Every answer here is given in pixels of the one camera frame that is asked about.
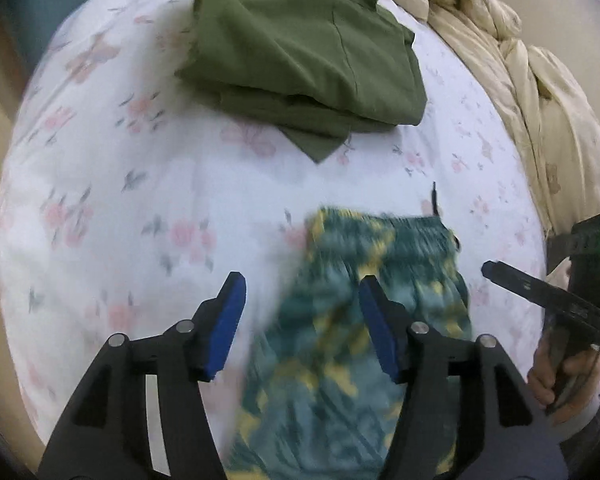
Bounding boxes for person's right hand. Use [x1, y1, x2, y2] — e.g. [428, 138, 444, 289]
[527, 330, 600, 426]

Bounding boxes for cream quilted duvet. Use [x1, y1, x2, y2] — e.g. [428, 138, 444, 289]
[362, 0, 600, 281]

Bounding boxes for olive green folded garment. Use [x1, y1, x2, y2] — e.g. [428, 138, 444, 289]
[175, 0, 427, 163]

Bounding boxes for green yellow patterned pants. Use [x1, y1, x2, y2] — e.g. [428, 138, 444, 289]
[228, 206, 473, 480]

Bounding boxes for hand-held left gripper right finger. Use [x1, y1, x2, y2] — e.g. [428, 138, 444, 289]
[358, 275, 571, 480]

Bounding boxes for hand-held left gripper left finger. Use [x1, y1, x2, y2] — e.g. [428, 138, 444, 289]
[37, 271, 247, 480]

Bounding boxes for white floral bed sheet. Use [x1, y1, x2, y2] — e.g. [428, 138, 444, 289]
[0, 0, 548, 480]

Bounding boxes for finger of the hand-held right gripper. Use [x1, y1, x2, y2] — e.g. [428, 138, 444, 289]
[481, 260, 600, 347]

